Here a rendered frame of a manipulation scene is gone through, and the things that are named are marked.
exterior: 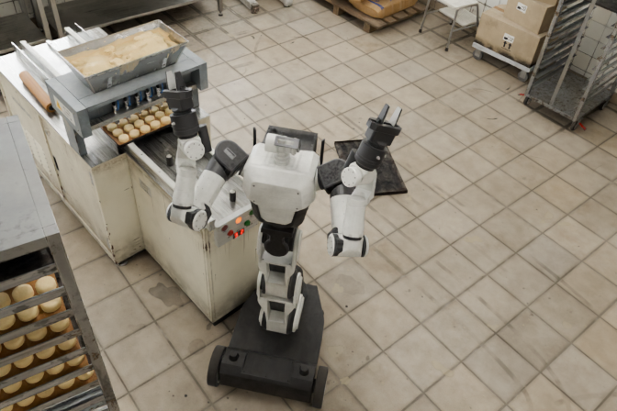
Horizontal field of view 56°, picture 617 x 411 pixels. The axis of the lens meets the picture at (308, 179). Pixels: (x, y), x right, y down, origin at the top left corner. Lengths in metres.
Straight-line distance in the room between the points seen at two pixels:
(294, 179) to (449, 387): 1.64
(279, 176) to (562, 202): 2.82
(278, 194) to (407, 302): 1.61
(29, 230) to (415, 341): 2.42
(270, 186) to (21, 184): 0.90
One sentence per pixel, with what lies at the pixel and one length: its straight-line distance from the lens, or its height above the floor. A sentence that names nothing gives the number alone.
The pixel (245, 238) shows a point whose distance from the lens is 2.91.
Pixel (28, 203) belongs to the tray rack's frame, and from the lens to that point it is 1.46.
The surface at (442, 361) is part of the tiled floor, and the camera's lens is 3.35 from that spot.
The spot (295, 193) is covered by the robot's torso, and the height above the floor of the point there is 1.35.
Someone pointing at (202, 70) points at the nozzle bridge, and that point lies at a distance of 3.11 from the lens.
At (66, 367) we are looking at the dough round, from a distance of 1.88.
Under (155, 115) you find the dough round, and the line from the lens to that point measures 3.19.
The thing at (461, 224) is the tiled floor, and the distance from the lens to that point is 4.04.
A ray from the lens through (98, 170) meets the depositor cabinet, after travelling 3.08.
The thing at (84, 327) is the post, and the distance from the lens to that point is 1.64.
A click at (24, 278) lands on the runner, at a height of 1.68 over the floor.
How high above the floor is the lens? 2.78
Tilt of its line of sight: 42 degrees down
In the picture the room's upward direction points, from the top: 5 degrees clockwise
